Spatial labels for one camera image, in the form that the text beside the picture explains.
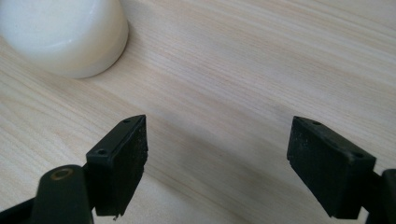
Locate white ceramic bowl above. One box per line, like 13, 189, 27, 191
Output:
0, 0, 130, 79

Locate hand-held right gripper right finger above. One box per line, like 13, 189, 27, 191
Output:
286, 116, 377, 219

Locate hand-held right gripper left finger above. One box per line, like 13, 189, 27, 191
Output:
85, 114, 149, 217

